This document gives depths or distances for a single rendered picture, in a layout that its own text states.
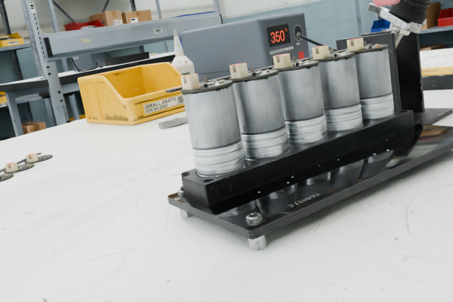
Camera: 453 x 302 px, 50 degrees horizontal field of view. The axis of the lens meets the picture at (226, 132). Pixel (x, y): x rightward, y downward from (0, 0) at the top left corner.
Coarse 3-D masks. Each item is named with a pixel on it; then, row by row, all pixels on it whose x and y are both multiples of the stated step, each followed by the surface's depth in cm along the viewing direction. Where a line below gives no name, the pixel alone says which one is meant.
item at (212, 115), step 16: (192, 96) 22; (208, 96) 22; (224, 96) 22; (192, 112) 23; (208, 112) 22; (224, 112) 22; (192, 128) 23; (208, 128) 22; (224, 128) 23; (192, 144) 23; (208, 144) 23; (224, 144) 23; (240, 144) 23; (208, 160) 23; (224, 160) 23; (240, 160) 23; (208, 176) 23
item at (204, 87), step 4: (216, 80) 24; (220, 80) 24; (224, 80) 24; (228, 80) 24; (232, 80) 23; (200, 84) 22; (204, 84) 22; (220, 84) 22; (224, 84) 22; (228, 84) 22; (196, 88) 22; (200, 88) 22; (204, 88) 22; (208, 88) 22; (212, 88) 22; (216, 88) 22; (184, 92) 23; (188, 92) 22; (192, 92) 22
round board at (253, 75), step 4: (252, 72) 24; (256, 72) 24; (260, 72) 25; (268, 72) 24; (272, 72) 24; (276, 72) 24; (248, 76) 24; (252, 76) 24; (256, 76) 23; (260, 76) 23; (264, 76) 24; (236, 80) 24; (240, 80) 24; (244, 80) 24
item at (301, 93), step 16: (288, 80) 25; (304, 80) 25; (320, 80) 26; (288, 96) 25; (304, 96) 25; (320, 96) 26; (288, 112) 26; (304, 112) 25; (320, 112) 26; (288, 128) 26; (304, 128) 26; (320, 128) 26; (304, 144) 26
